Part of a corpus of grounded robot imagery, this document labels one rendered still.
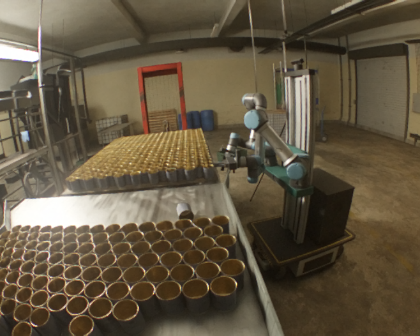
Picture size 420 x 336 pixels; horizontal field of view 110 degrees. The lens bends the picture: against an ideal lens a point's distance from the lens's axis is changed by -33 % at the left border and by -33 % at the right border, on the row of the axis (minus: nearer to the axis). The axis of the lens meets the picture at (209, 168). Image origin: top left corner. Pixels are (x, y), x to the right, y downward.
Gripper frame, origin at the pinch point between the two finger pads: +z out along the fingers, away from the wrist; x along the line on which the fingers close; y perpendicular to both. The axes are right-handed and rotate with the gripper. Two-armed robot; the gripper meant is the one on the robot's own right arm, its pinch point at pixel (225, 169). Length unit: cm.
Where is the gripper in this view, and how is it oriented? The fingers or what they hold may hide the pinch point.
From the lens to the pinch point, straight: 182.9
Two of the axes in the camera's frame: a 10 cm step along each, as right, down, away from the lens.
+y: 9.1, 2.3, 3.4
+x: -3.1, -1.6, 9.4
